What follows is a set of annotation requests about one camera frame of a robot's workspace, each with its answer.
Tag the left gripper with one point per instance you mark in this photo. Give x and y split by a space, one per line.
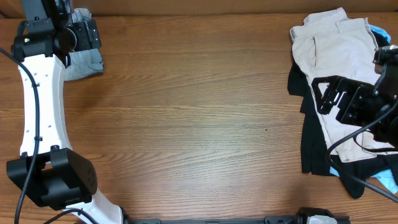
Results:
80 29

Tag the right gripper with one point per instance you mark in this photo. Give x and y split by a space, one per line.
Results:
355 91

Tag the light blue denim shorts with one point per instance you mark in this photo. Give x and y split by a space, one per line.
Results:
83 63

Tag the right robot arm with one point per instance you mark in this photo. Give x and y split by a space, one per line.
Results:
386 128

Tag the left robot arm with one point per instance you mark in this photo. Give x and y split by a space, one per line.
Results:
48 171

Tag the black garment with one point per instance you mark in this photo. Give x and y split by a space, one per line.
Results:
313 146

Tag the beige shorts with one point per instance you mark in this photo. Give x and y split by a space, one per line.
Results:
327 44

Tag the light blue garment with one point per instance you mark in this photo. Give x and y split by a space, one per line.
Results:
382 168

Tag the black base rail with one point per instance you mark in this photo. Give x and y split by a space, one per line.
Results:
305 215

